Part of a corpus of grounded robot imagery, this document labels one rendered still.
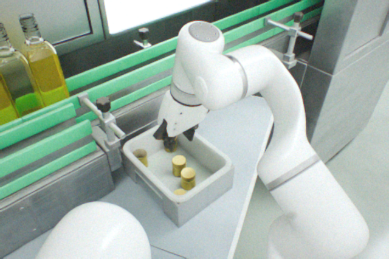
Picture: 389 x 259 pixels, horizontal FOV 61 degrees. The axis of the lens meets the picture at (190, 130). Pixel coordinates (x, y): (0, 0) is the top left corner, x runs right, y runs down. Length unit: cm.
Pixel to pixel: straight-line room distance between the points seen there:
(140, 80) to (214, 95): 40
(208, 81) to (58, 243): 28
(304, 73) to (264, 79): 85
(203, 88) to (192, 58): 6
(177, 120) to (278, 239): 28
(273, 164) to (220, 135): 51
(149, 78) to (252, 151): 34
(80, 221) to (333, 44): 109
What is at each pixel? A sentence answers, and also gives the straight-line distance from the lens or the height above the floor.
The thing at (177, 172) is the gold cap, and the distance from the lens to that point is 80.
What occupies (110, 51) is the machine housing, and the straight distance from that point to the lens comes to 101.
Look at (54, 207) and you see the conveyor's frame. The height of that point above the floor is 81.
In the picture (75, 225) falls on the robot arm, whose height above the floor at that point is 114.
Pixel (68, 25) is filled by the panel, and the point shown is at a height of 105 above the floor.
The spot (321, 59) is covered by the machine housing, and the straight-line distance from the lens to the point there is 130.
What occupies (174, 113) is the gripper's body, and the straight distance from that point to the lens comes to 61.
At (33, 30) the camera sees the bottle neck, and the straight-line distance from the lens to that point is 71.
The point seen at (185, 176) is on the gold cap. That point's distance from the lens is 75.
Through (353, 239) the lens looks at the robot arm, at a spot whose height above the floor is 102.
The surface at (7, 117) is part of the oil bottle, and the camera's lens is 75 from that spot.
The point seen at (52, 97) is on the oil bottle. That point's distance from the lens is 76.
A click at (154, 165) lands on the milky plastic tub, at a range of 84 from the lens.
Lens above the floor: 139
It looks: 42 degrees down
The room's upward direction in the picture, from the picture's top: straight up
